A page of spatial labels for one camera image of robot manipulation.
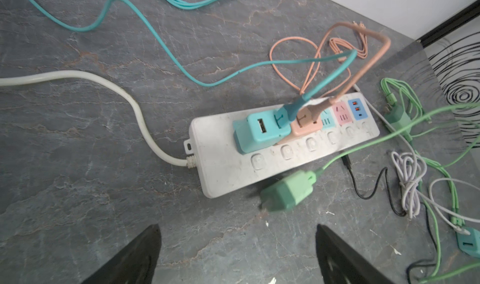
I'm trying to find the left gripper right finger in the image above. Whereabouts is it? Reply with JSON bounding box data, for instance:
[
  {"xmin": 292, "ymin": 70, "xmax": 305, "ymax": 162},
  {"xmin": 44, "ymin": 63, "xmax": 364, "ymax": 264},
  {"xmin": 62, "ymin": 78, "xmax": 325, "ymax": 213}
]
[{"xmin": 316, "ymin": 224, "xmax": 390, "ymax": 284}]

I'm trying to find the white multicolour power strip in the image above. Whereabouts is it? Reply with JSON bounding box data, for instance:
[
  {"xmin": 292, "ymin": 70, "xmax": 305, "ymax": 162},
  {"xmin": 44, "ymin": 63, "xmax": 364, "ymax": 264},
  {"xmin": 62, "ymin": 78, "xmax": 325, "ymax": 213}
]
[{"xmin": 184, "ymin": 93, "xmax": 380, "ymax": 199}]

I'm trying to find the light green charger plug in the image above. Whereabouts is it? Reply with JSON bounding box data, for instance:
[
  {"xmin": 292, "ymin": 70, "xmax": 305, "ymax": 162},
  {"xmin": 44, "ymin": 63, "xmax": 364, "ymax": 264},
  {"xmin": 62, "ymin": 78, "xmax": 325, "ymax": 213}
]
[{"xmin": 260, "ymin": 170, "xmax": 317, "ymax": 212}]

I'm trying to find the small green charger plug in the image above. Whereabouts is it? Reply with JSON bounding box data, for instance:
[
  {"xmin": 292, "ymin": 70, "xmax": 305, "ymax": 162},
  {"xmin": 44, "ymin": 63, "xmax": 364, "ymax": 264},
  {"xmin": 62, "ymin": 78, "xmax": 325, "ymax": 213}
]
[{"xmin": 384, "ymin": 103, "xmax": 412, "ymax": 132}]

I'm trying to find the teal charger plug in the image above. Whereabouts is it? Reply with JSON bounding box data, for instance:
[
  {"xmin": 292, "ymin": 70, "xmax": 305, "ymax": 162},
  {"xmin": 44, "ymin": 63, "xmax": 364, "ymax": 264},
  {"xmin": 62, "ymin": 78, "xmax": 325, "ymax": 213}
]
[{"xmin": 232, "ymin": 109, "xmax": 291, "ymax": 154}]

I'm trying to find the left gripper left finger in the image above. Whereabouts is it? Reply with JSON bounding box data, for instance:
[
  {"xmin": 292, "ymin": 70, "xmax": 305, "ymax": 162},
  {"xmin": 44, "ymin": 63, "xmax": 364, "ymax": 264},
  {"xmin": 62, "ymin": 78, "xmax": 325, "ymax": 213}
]
[{"xmin": 83, "ymin": 224, "xmax": 161, "ymax": 284}]

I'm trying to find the pink charger plug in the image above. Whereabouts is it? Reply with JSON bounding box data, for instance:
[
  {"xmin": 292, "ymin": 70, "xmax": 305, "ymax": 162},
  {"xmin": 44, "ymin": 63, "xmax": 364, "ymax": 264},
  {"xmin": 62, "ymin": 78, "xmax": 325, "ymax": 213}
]
[{"xmin": 276, "ymin": 107, "xmax": 324, "ymax": 145}]

